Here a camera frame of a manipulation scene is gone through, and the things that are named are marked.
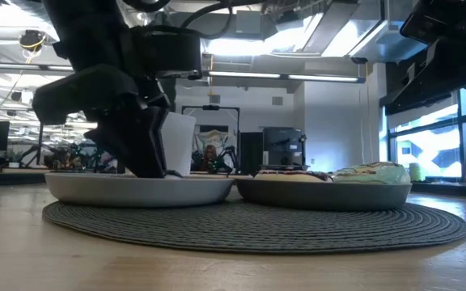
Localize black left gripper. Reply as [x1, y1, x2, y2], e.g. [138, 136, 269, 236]
[32, 64, 174, 179]

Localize large chocolate glazed donut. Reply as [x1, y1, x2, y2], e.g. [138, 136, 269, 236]
[252, 169, 334, 183]

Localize large green glazed donut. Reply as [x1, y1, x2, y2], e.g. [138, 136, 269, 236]
[332, 161, 412, 186]

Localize white faceted plant pot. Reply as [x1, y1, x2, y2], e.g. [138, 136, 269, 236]
[159, 112, 197, 177]

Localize light grey plate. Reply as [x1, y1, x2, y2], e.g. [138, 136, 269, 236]
[44, 172, 235, 209]

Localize person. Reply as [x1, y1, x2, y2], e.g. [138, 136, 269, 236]
[202, 144, 220, 171]

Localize black gantry stand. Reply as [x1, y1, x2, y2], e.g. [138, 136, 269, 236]
[181, 104, 241, 171]

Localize background black robot rig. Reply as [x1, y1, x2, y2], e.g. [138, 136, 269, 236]
[20, 141, 117, 171]

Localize black cabinet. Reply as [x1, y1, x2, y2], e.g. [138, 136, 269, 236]
[239, 132, 265, 175]

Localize ceiling light tube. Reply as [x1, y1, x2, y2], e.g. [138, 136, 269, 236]
[207, 71, 282, 80]
[287, 74, 360, 84]

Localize black equipment box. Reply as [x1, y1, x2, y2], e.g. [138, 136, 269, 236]
[261, 127, 308, 171]

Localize round dark grey woven placemat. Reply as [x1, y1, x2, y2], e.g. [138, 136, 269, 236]
[41, 188, 466, 255]

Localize black round ceiling device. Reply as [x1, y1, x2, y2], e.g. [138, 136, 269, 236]
[19, 29, 47, 53]

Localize dark grey plate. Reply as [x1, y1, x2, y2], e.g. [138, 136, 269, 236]
[235, 178, 413, 213]

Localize yellow-green cylinder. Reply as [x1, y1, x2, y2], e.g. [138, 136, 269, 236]
[409, 162, 426, 182]

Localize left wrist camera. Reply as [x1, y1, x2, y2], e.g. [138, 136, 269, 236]
[130, 24, 203, 81]

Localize black left wrist camera cable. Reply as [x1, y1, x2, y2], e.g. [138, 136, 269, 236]
[178, 0, 234, 40]

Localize silver ceiling duct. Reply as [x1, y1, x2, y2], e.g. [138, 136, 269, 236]
[297, 0, 428, 62]

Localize black window frame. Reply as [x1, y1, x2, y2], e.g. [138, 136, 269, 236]
[386, 78, 466, 183]

